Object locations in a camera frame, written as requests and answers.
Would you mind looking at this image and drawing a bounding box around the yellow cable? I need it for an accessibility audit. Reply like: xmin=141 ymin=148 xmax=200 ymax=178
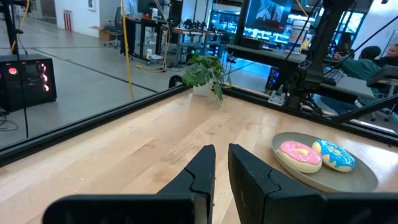
xmin=120 ymin=0 xmax=169 ymax=101

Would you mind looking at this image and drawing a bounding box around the grey round plate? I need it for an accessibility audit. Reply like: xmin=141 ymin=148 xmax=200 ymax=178
xmin=271 ymin=132 xmax=379 ymax=194

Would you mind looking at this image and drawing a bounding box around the wall screen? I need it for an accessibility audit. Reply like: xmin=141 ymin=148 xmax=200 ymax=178
xmin=245 ymin=0 xmax=295 ymax=34

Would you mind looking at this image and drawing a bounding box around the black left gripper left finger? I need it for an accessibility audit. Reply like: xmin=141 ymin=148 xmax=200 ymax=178
xmin=42 ymin=144 xmax=216 ymax=224

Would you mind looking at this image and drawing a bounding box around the large pink donut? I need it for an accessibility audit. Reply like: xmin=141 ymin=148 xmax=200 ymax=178
xmin=276 ymin=140 xmax=323 ymax=174

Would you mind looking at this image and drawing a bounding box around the green potted plant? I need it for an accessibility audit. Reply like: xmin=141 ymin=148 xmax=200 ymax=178
xmin=181 ymin=54 xmax=233 ymax=103

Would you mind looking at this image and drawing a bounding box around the grey desk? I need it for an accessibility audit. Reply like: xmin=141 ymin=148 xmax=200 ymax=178
xmin=226 ymin=43 xmax=376 ymax=100

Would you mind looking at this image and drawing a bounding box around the large blue donut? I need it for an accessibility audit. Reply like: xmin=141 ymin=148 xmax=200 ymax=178
xmin=312 ymin=139 xmax=356 ymax=173

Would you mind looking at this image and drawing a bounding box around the black table frame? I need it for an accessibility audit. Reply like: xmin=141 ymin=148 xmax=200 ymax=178
xmin=0 ymin=74 xmax=398 ymax=167

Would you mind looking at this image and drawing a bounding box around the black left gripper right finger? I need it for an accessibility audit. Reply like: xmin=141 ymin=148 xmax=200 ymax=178
xmin=228 ymin=142 xmax=398 ymax=224

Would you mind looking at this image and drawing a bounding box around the person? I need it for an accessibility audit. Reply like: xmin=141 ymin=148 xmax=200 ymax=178
xmin=320 ymin=45 xmax=392 ymax=114
xmin=333 ymin=32 xmax=354 ymax=59
xmin=120 ymin=0 xmax=139 ymax=57
xmin=377 ymin=43 xmax=398 ymax=68

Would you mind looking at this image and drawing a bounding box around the black computer case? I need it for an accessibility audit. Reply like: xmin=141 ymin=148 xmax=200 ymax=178
xmin=0 ymin=54 xmax=57 ymax=113

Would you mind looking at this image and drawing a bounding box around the office chair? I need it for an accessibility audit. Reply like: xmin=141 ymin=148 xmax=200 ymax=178
xmin=103 ymin=6 xmax=124 ymax=48

